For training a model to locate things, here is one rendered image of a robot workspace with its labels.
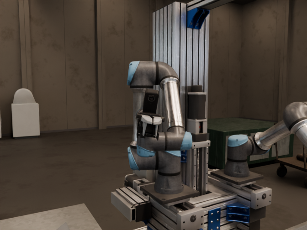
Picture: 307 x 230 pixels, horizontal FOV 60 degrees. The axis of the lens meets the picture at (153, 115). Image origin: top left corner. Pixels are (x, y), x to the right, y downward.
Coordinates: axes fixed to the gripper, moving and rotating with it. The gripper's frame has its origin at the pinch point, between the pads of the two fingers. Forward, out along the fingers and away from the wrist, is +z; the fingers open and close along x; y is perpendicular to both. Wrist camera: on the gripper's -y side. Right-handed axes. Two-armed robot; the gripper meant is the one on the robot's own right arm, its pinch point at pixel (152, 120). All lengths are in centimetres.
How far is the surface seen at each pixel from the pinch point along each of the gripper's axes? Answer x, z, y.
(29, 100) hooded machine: 321, -808, 67
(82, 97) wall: 188, -972, 45
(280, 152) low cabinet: -320, -449, 78
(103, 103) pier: 104, -990, 59
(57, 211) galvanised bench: 30, -32, 45
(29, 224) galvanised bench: 38, -22, 46
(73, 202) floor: 64, -286, 156
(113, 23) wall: 110, -1029, -261
